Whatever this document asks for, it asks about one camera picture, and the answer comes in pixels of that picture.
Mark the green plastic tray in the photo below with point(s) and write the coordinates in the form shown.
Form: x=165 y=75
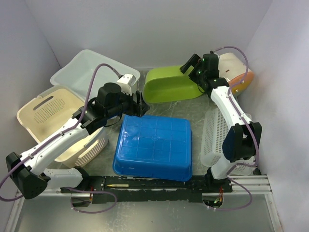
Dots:
x=167 y=84

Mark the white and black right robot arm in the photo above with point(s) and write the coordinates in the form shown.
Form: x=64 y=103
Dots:
x=243 y=137

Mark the white perforated plastic basket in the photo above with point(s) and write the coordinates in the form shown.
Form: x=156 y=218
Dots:
x=215 y=130

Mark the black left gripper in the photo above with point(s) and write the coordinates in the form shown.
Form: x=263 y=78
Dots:
x=139 y=109

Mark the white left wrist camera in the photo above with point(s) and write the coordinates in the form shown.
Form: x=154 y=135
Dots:
x=126 y=82

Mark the blue plastic tub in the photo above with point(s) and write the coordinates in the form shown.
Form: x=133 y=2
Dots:
x=154 y=147

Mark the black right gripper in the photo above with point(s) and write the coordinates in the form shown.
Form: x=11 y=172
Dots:
x=192 y=62

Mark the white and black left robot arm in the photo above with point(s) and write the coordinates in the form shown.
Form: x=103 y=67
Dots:
x=28 y=170

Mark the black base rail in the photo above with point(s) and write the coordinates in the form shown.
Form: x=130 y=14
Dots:
x=139 y=196

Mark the cream cylinder with orange lid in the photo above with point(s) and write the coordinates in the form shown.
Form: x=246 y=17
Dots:
x=233 y=70

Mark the large white plastic tub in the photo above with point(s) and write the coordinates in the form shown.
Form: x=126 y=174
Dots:
x=76 y=75

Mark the cream perforated laundry basket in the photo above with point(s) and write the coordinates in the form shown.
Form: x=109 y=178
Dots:
x=50 y=110

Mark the yellow pencil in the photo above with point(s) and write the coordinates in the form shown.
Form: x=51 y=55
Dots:
x=118 y=185

